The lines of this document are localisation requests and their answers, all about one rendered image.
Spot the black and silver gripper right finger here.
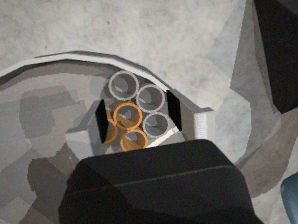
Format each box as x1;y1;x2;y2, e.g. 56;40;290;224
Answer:
166;89;216;145

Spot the bronze bushing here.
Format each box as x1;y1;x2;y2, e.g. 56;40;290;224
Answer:
113;98;142;130
120;123;148;151
104;109;118;144

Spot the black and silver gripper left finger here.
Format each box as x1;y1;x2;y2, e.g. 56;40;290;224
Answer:
64;99;109;170

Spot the grey metal bushing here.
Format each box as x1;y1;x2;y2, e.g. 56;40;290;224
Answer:
135;80;165;113
141;108;170;138
109;69;139;101

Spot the grey round turntable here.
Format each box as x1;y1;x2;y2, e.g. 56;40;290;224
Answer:
0;51;189;224

